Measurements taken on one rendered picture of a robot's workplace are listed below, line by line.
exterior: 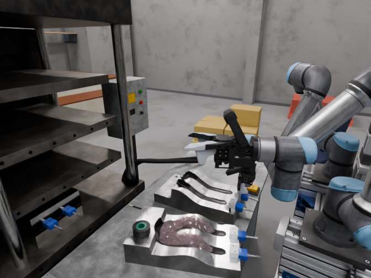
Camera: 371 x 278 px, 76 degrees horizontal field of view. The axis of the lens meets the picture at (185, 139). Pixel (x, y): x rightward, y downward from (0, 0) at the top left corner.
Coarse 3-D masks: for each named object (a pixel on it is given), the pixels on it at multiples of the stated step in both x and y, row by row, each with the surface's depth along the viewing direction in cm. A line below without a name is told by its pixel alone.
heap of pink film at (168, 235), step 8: (192, 216) 115; (168, 224) 114; (176, 224) 114; (184, 224) 113; (192, 224) 113; (200, 224) 113; (208, 224) 116; (160, 232) 109; (168, 232) 109; (176, 232) 111; (184, 232) 107; (160, 240) 108; (168, 240) 106; (176, 240) 105; (184, 240) 103; (192, 240) 103; (200, 240) 105; (200, 248) 102; (208, 248) 104
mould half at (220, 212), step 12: (168, 180) 158; (192, 180) 145; (204, 180) 149; (156, 192) 145; (168, 192) 145; (180, 192) 134; (204, 192) 141; (216, 192) 141; (168, 204) 142; (180, 204) 137; (192, 204) 133; (204, 204) 131; (216, 204) 130; (228, 204) 130; (204, 216) 132; (216, 216) 128; (228, 216) 124
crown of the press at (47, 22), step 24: (0, 0) 77; (24, 0) 83; (48, 0) 90; (72, 0) 99; (96, 0) 109; (120, 0) 122; (0, 24) 129; (24, 24) 129; (48, 24) 129; (72, 24) 129; (96, 24) 129
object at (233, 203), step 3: (231, 198) 130; (231, 201) 128; (234, 201) 128; (231, 204) 126; (234, 204) 125; (237, 204) 127; (240, 204) 127; (243, 204) 127; (231, 207) 127; (234, 207) 126; (237, 207) 125; (240, 207) 125; (243, 207) 126; (237, 210) 126; (240, 210) 125; (246, 210) 125; (249, 210) 125; (252, 210) 124
